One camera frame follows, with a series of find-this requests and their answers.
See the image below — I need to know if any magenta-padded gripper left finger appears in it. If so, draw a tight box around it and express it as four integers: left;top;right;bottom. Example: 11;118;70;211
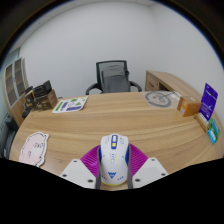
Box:
59;144;102;190

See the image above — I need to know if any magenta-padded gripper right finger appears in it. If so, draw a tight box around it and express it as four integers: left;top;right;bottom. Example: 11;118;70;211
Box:
125;143;169;190

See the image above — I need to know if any white and blue computer mouse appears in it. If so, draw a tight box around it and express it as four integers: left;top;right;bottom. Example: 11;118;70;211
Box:
98;133;131;187

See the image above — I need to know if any pink pig-shaped mouse pad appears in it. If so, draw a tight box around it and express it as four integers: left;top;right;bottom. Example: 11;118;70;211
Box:
18;131;50;168

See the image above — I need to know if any grey round-print mouse pad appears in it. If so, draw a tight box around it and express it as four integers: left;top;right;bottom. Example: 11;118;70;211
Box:
143;90;181;109

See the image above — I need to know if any white sheet with coloured shapes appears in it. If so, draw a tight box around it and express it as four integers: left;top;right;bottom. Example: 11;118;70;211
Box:
51;95;89;114

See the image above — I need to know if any small light blue box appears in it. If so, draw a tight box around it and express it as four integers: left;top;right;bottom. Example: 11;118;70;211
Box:
207;128;218;145

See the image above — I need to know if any orange-brown cardboard box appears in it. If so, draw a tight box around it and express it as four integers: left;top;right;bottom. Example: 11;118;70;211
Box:
176;95;203;118

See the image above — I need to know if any green plastic box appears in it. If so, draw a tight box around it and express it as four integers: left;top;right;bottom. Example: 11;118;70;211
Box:
207;118;222;141

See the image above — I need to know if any black sofa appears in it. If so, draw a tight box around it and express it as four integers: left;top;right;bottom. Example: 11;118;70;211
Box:
1;113;21;159

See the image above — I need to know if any large dark brown carton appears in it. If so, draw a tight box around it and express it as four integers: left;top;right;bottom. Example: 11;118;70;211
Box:
32;79;59;112

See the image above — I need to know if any small dark brown carton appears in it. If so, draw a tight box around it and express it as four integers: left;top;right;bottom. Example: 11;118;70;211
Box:
24;89;36;110

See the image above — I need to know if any wooden side desk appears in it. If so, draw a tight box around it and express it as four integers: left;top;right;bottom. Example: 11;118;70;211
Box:
144;69;201;98

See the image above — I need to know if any purple card package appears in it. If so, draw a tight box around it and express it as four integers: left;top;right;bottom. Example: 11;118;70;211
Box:
199;82;219;122

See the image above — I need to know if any black mesh office chair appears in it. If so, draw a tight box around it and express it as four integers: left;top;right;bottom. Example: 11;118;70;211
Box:
85;59;143;96

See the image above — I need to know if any wooden shelf cabinet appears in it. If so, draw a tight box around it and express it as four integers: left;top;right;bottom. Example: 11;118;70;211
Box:
2;57;31;126

